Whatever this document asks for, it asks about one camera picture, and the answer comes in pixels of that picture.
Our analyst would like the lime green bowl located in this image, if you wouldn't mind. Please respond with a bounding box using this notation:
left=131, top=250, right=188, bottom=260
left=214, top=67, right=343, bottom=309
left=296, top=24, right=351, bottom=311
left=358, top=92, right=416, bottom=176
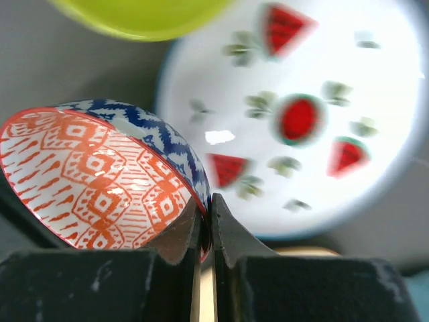
left=50, top=0, right=232, bottom=42

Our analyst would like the white watermelon plate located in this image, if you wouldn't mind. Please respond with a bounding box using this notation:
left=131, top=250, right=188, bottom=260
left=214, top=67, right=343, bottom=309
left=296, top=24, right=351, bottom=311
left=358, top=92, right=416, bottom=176
left=155, top=1, right=428, bottom=239

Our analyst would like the orange blue patterned bowl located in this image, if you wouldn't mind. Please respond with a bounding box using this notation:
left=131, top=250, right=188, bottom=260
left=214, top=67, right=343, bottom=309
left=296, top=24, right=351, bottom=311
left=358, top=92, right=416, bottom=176
left=1, top=99, right=210, bottom=250

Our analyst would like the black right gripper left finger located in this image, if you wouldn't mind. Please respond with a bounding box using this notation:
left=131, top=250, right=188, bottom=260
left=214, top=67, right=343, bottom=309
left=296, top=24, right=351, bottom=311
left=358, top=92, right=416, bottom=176
left=1, top=201, right=201, bottom=321

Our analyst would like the peach bird plate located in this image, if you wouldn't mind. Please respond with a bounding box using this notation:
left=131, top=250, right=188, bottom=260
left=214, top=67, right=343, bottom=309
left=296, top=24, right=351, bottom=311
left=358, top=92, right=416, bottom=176
left=199, top=246, right=339, bottom=322

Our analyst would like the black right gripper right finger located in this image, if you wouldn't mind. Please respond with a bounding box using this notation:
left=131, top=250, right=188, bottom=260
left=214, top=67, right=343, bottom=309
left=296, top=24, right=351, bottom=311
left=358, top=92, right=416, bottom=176
left=210, top=194, right=419, bottom=321

